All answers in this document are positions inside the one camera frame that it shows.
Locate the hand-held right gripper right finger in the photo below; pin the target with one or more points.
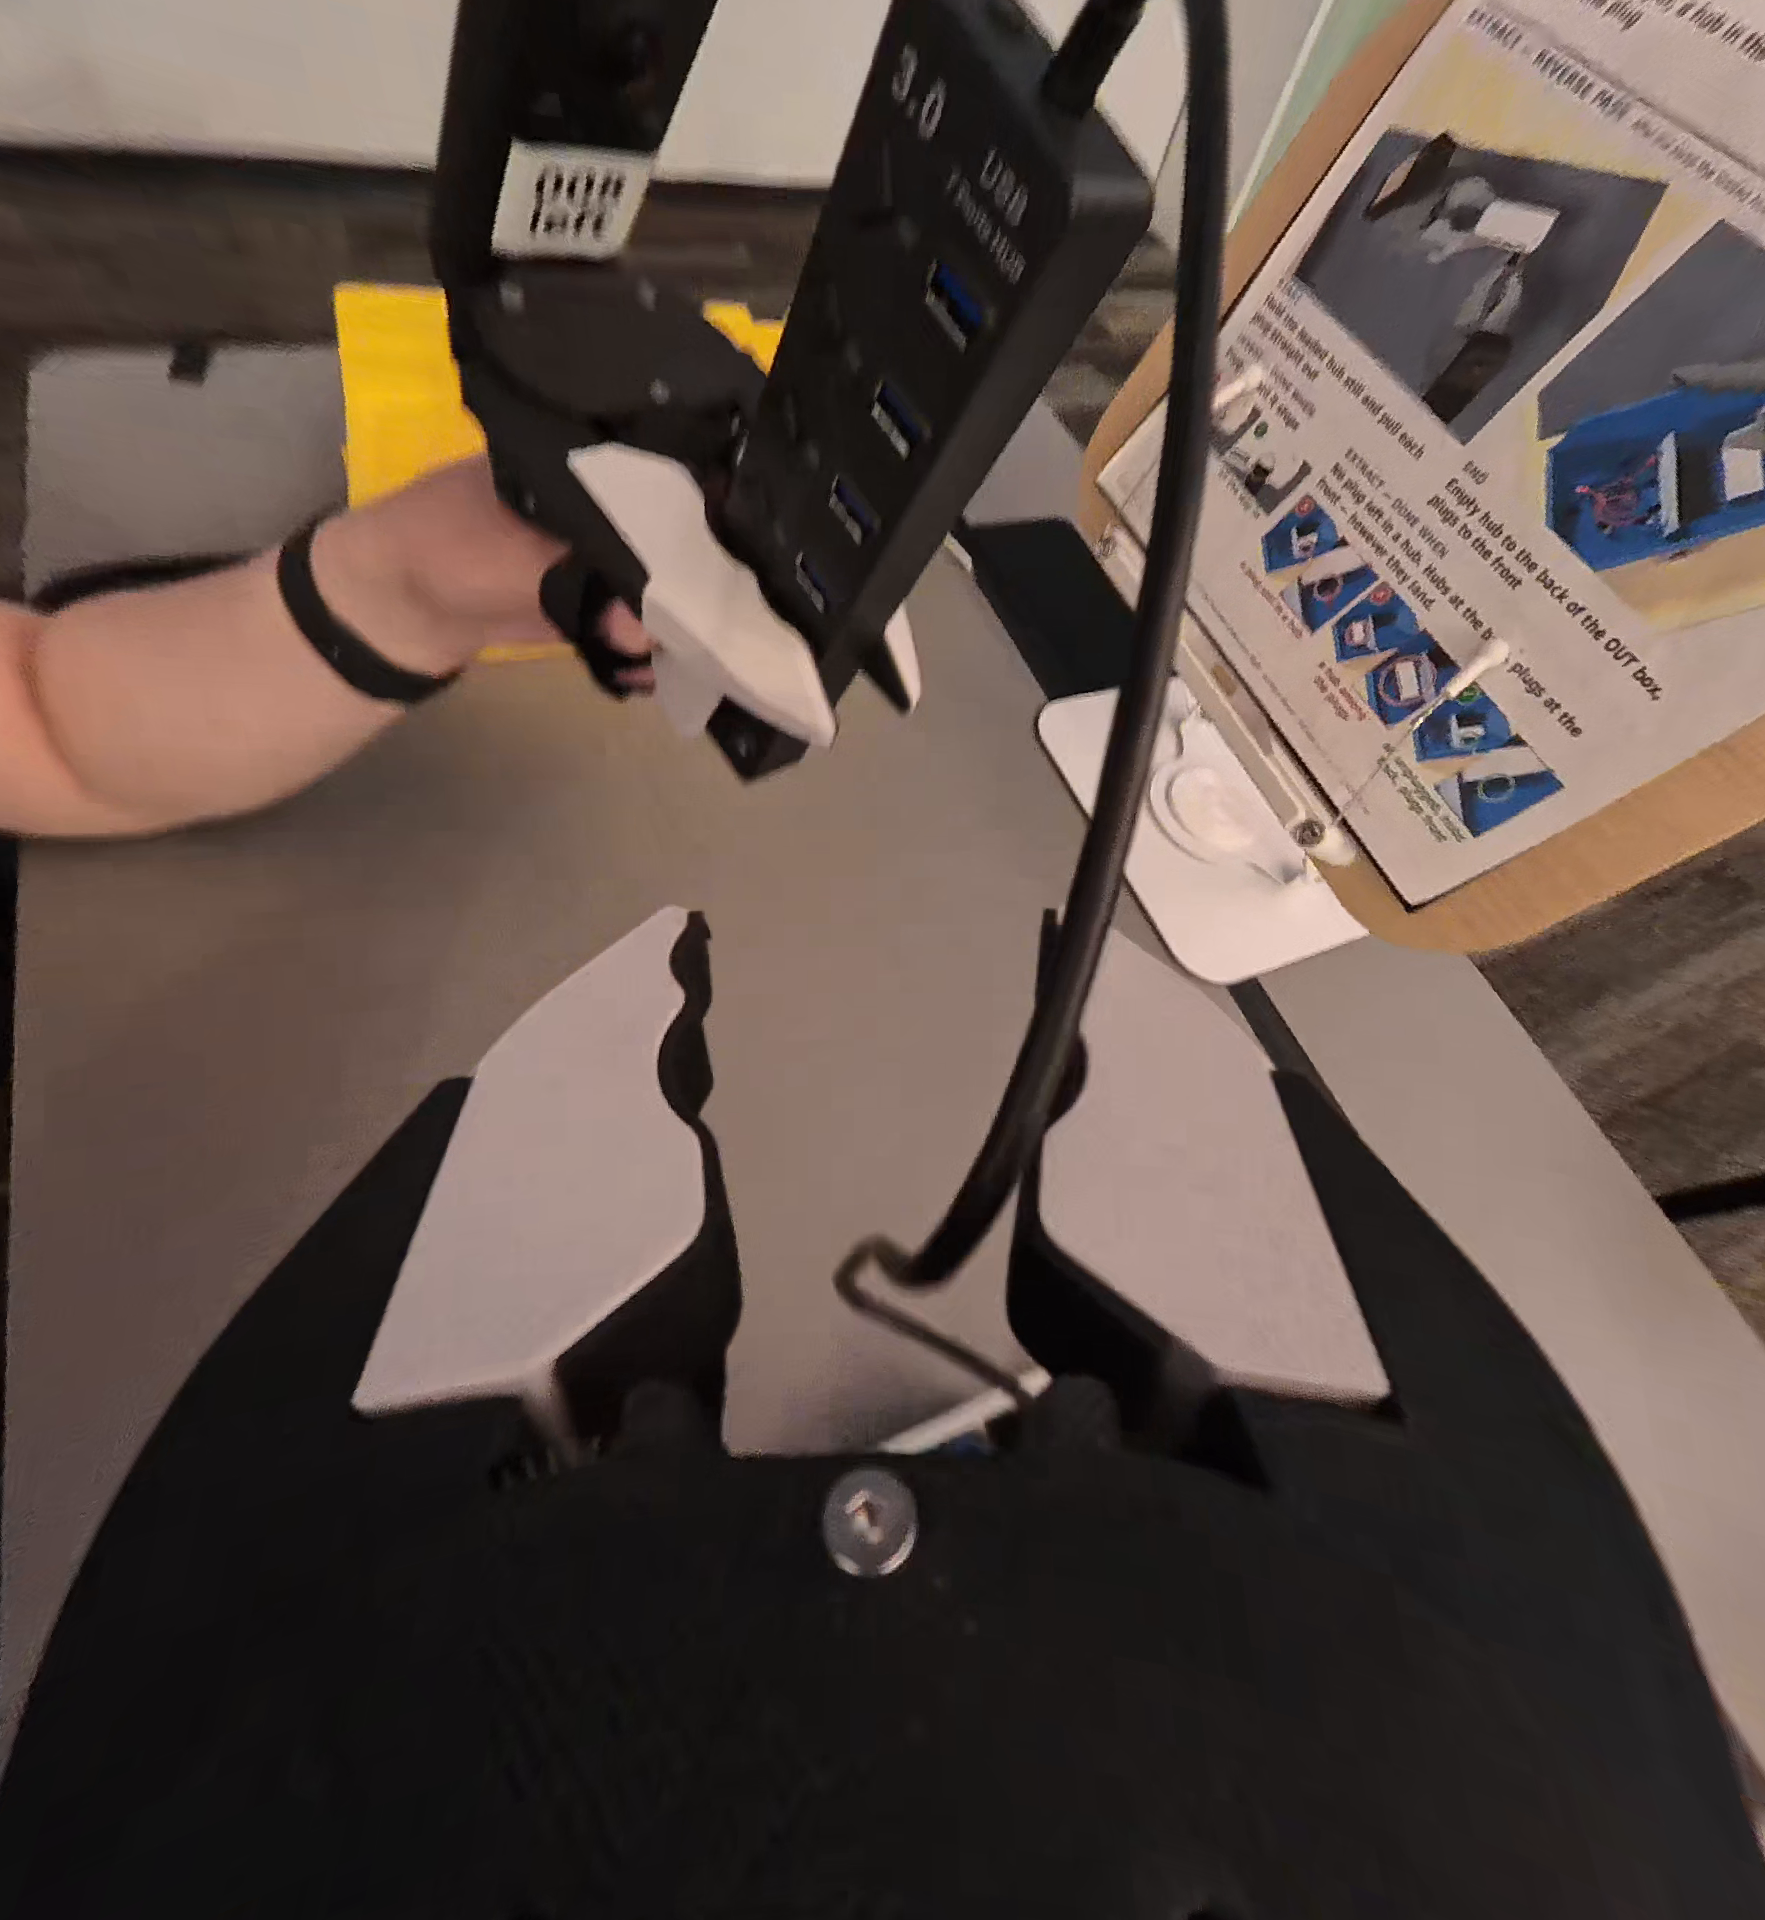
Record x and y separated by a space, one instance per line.
1211 1203

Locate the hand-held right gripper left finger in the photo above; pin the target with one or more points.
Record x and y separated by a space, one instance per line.
554 1203

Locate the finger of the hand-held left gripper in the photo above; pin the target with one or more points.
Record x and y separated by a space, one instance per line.
898 668
719 614

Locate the yellow plastic bin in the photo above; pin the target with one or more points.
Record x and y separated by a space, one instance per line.
403 390

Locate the black 7-port USB hub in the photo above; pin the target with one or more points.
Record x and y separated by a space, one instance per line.
1182 449

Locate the person's left forearm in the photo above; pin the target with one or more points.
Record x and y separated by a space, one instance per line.
104 707

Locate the person's left hand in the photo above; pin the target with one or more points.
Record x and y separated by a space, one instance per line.
446 555

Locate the white stand base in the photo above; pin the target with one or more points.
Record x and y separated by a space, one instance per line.
1244 901

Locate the instruction sheet on stand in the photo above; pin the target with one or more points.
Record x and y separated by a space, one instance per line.
1694 840

